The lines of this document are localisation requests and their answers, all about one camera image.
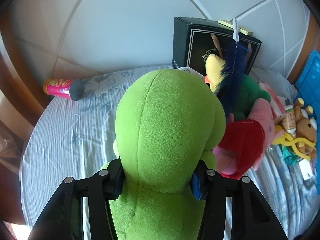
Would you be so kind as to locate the pink white tissue pack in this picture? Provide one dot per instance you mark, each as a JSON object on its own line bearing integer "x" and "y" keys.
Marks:
{"x": 278, "y": 109}

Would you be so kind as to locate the wooden bed frame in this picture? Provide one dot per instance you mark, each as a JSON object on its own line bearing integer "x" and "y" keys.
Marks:
{"x": 22, "y": 103}

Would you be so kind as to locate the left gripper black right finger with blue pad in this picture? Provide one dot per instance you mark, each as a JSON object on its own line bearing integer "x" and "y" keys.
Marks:
{"x": 252, "y": 217}

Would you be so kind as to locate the brown bear plush toy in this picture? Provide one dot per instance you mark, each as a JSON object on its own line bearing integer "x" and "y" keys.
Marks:
{"x": 306, "y": 131}

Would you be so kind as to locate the yellow plush toy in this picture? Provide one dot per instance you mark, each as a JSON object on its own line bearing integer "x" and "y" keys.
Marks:
{"x": 214, "y": 66}

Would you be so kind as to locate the white pill bottle orange label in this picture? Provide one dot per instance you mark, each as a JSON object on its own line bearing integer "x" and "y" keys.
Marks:
{"x": 289, "y": 121}

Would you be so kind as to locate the blue feather duster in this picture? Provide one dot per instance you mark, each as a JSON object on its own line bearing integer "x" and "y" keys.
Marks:
{"x": 232, "y": 72}

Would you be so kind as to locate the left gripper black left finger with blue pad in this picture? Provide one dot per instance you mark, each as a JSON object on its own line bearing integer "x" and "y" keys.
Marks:
{"x": 80, "y": 208}

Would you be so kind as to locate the pink snack can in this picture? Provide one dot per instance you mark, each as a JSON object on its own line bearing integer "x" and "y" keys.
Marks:
{"x": 64, "y": 88}

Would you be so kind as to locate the green plastic bag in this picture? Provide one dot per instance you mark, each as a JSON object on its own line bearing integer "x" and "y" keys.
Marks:
{"x": 289, "y": 157}

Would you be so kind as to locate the blue plastic crate lid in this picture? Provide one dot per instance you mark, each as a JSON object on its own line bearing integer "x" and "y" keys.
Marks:
{"x": 308, "y": 83}

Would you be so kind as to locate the yellow plastic toy tongs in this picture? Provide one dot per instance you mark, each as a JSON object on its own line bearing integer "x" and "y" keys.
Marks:
{"x": 285, "y": 139}

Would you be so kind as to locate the black gift box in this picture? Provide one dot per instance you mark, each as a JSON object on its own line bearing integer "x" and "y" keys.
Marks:
{"x": 195, "y": 39}

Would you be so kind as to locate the pink pig plush red dress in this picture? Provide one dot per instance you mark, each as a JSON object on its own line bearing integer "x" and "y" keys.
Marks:
{"x": 244, "y": 142}

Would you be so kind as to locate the lime green plush toy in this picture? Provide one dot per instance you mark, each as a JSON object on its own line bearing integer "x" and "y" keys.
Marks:
{"x": 166, "y": 122}

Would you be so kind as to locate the white striped bed sheet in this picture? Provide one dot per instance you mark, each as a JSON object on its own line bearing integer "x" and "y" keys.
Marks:
{"x": 75, "y": 138}

